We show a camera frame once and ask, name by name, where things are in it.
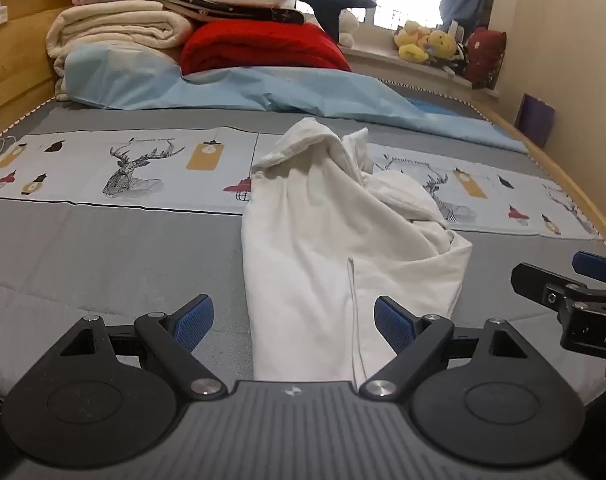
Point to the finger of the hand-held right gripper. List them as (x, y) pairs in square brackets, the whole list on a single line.
[(535, 280), (595, 265)]

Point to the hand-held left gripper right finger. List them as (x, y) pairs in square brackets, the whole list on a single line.
[(394, 322)]

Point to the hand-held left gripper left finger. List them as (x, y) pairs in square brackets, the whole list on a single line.
[(194, 322)]

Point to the white garment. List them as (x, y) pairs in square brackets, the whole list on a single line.
[(303, 240)]

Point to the dark red plush bag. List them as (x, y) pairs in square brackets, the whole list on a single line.
[(485, 57)]

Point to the light blue blanket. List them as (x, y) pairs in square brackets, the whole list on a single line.
[(233, 90)]

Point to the yellow plush toy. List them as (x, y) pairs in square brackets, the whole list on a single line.
[(443, 42), (413, 42)]

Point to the white window sill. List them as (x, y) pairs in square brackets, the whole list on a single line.
[(383, 62)]

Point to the red blanket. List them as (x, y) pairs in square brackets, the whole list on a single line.
[(263, 47)]

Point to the white plush toy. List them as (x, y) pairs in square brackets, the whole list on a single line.
[(348, 25)]

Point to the cream folded quilt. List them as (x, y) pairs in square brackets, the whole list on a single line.
[(118, 25)]

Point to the black patterned fabric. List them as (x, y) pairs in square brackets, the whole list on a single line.
[(243, 10)]

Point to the wooden bed frame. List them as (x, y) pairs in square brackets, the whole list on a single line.
[(13, 60)]

